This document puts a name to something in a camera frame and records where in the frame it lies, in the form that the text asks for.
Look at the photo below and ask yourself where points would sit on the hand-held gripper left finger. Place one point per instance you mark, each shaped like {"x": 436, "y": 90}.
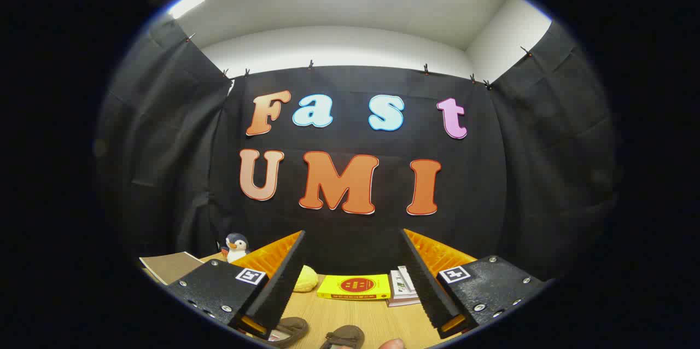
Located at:
{"x": 281, "y": 289}

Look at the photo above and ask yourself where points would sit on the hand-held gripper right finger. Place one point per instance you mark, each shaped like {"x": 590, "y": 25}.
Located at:
{"x": 424, "y": 283}

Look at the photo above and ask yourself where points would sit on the brown fuzzy shoe with bow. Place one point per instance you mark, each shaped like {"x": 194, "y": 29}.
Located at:
{"x": 290, "y": 330}
{"x": 344, "y": 335}

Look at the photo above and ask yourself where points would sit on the brown fabric storage box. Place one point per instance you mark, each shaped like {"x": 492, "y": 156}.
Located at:
{"x": 169, "y": 267}

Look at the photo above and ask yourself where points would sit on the yellow round plush bun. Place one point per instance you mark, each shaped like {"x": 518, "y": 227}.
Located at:
{"x": 305, "y": 279}

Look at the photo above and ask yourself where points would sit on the white thick book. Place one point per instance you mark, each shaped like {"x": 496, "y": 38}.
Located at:
{"x": 399, "y": 302}

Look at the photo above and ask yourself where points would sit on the penguin plush toy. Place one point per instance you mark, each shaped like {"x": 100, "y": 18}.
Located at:
{"x": 236, "y": 250}

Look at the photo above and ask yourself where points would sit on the yellow book with red circle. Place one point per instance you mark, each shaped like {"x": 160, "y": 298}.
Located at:
{"x": 353, "y": 286}

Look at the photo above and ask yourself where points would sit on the ceiling light panel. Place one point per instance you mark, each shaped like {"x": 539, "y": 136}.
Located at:
{"x": 186, "y": 4}

